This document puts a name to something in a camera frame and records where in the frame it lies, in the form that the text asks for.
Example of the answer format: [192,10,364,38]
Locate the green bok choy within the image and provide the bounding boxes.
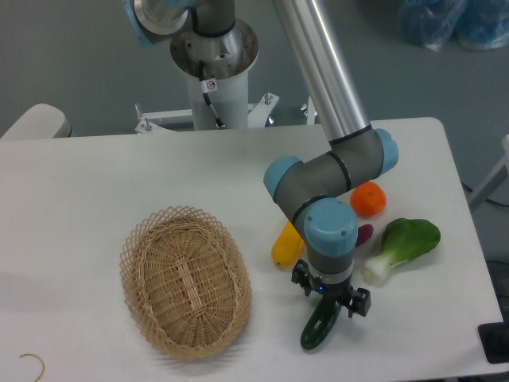
[362,218,441,285]

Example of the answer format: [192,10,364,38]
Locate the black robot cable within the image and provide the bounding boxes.
[198,60,227,130]

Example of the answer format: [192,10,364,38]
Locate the dark green cucumber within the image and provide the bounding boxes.
[300,296,341,351]

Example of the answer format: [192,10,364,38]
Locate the blue plastic bags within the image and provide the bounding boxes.
[397,1,508,51]

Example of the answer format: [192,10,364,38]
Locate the tan rubber band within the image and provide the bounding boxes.
[18,353,46,380]

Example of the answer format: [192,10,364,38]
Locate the white chair armrest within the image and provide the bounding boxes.
[1,103,75,142]

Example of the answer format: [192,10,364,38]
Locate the white furniture leg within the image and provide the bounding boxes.
[468,135,508,212]

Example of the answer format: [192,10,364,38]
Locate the woven wicker basket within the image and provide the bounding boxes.
[119,206,251,361]

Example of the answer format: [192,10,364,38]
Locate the purple sweet potato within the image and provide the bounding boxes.
[355,224,374,248]

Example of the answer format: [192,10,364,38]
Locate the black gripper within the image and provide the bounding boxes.
[291,259,371,318]

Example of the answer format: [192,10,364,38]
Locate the black device at edge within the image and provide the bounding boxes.
[478,322,508,364]

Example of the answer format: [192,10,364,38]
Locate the white metal base frame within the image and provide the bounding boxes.
[133,92,321,134]

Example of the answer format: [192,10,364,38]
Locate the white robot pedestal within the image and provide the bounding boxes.
[170,19,258,131]

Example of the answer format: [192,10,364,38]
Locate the orange tangerine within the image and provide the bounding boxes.
[350,181,387,217]

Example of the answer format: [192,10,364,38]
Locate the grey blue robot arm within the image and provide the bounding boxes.
[123,1,398,316]

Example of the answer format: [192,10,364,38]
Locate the yellow pepper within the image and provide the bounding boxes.
[271,222,305,268]

